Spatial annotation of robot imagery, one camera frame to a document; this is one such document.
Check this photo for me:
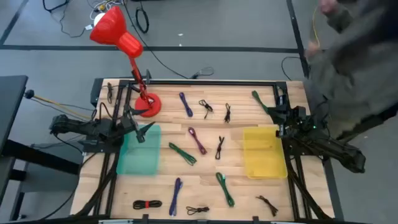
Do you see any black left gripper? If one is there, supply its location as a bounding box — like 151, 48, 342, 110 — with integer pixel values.
116, 105, 156, 144

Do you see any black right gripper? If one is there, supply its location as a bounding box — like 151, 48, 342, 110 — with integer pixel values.
267, 105, 310, 136

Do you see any long blue purple USB cable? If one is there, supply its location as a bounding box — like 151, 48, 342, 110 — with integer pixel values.
169, 177, 184, 217

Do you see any brown braided USB cable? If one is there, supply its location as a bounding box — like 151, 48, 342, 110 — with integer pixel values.
256, 195, 279, 217

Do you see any teal translucent plastic bin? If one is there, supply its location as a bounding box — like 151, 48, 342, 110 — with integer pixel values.
116, 123, 162, 176

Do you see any yellow translucent plastic bin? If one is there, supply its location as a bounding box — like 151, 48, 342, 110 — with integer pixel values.
242, 126, 289, 180

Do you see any person's hand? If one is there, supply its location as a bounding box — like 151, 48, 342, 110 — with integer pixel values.
304, 40, 321, 62
318, 0, 340, 15

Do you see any red desk lamp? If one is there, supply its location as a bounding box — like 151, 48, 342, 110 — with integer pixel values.
89, 5, 162, 118

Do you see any person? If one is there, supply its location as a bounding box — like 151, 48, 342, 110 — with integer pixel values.
303, 0, 398, 141

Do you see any white round floor adapter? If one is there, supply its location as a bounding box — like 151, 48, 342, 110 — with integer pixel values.
93, 12, 106, 27

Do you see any black knob on wooden stick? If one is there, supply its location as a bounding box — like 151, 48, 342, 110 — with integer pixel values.
24, 89, 60, 106

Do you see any black side desk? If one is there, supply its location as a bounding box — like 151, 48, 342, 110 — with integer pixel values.
0, 74, 81, 222

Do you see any black looped floor cable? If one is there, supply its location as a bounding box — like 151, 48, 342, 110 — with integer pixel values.
281, 55, 307, 82

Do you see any black aluminium table frame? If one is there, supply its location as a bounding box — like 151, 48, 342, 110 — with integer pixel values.
70, 77, 338, 224

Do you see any long black floor cable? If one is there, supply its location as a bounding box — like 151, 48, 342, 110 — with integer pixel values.
123, 0, 215, 80

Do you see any black cable with red tie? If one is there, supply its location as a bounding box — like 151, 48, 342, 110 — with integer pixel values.
132, 199, 163, 210

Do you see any yellow extension cord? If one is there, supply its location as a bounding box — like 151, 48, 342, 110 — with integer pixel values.
312, 6, 321, 47

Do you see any coiled black floor cable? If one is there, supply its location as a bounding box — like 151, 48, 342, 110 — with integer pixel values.
135, 6, 150, 34

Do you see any black cable with velcro strap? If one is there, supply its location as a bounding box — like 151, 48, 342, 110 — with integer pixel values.
185, 205, 211, 216

